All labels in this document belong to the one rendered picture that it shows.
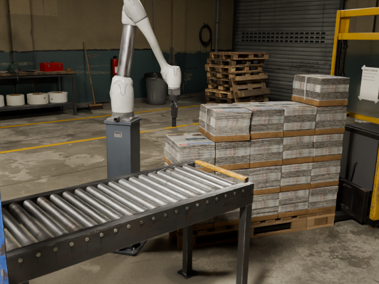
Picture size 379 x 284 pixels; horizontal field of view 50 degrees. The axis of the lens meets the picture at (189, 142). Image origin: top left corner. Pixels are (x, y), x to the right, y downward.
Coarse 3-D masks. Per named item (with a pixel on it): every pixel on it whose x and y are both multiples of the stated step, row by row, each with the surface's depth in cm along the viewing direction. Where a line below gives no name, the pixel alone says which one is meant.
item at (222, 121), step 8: (216, 112) 297; (224, 112) 298; (232, 112) 300; (240, 112) 301; (248, 112) 303; (208, 120) 312; (216, 120) 299; (224, 120) 300; (232, 120) 302; (240, 120) 303; (248, 120) 305; (208, 128) 311; (216, 128) 300; (224, 128) 302; (232, 128) 304; (240, 128) 305; (248, 128) 307
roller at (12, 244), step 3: (6, 234) 162; (6, 237) 159; (9, 237) 160; (6, 240) 157; (9, 240) 157; (12, 240) 158; (6, 243) 155; (9, 243) 155; (12, 243) 155; (15, 243) 156; (6, 246) 154; (9, 246) 153; (12, 246) 153; (15, 246) 153; (18, 246) 154; (6, 249) 153; (9, 249) 152
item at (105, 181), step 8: (152, 168) 248; (160, 168) 248; (120, 176) 233; (128, 176) 233; (136, 176) 236; (80, 184) 219; (88, 184) 219; (96, 184) 220; (48, 192) 207; (56, 192) 207; (72, 192) 212; (8, 200) 196; (16, 200) 196; (24, 200) 196; (32, 200) 199; (48, 200) 204
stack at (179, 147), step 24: (168, 144) 319; (192, 144) 296; (216, 144) 304; (240, 144) 310; (264, 144) 318; (288, 144) 326; (312, 144) 333; (264, 168) 322; (288, 168) 330; (288, 192) 336; (216, 216) 317; (216, 240) 325
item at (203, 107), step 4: (200, 104) 329; (204, 104) 327; (208, 104) 327; (212, 104) 328; (216, 104) 328; (220, 104) 329; (224, 104) 330; (228, 104) 331; (232, 104) 332; (200, 108) 330; (204, 108) 321; (200, 112) 331; (204, 112) 321; (200, 116) 331; (204, 116) 321; (200, 120) 330; (204, 120) 321; (200, 124) 330; (204, 124) 321; (204, 128) 323
